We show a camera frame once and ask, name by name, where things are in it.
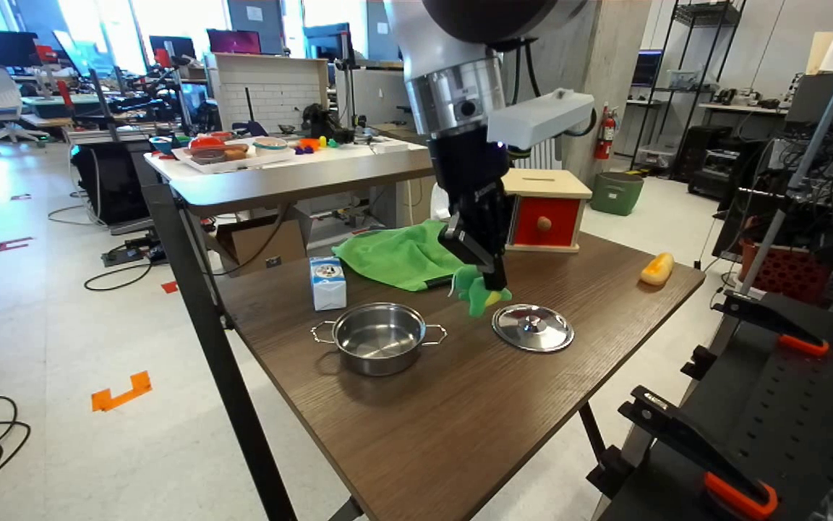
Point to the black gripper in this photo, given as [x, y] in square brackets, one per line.
[469, 174]

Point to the green plush toy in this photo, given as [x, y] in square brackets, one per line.
[474, 294]

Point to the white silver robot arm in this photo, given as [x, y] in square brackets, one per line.
[450, 90]

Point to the silver pot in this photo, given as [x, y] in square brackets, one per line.
[376, 359]

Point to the toy bread loaf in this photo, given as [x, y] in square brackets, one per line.
[658, 271]

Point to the orange toy bowl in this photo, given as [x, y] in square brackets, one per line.
[310, 145]

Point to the red toy bowl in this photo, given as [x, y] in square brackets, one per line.
[213, 145]

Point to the wooden box red drawer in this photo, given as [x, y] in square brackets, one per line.
[547, 221]

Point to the green cloth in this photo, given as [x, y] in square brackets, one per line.
[398, 257]

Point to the small metal bowl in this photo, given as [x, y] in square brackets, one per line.
[532, 331]

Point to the green bin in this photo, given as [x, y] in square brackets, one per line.
[616, 193]

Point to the blue white milk carton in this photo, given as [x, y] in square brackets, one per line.
[327, 284]

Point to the red fire extinguisher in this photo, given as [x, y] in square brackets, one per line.
[609, 135]

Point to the cardboard box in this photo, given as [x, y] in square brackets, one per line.
[260, 242]

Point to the dark side table black legs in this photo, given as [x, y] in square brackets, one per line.
[273, 177]

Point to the white table with toys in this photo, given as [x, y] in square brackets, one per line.
[273, 151]

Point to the white pegboard panel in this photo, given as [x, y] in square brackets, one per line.
[273, 90]

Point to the red crate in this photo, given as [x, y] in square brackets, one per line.
[787, 276]

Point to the black metal shelf rack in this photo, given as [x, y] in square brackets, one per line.
[714, 14]

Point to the silver pole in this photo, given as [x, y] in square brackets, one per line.
[811, 145]

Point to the black perforated board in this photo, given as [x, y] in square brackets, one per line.
[803, 416]

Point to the black cabinet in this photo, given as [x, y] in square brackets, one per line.
[109, 183]

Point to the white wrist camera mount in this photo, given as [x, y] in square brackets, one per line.
[542, 116]

